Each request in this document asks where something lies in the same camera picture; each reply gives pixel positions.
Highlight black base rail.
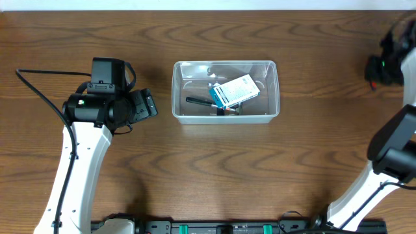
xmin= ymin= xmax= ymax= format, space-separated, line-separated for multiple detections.
xmin=90 ymin=213 xmax=388 ymax=234

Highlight small black handled hammer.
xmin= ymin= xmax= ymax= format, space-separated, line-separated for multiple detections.
xmin=185 ymin=97 xmax=242 ymax=115

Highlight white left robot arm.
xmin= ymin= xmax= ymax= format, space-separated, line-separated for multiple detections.
xmin=34 ymin=58 xmax=157 ymax=233

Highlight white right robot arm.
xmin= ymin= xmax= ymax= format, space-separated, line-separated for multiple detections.
xmin=309 ymin=20 xmax=415 ymax=233

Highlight yellow black screwdriver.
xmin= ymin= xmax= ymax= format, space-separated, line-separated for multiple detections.
xmin=216 ymin=109 xmax=225 ymax=116

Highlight blue white cardboard box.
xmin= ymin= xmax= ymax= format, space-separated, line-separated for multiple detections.
xmin=209 ymin=74 xmax=260 ymax=109

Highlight clear plastic container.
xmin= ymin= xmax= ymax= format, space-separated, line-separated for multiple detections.
xmin=172 ymin=60 xmax=280 ymax=124

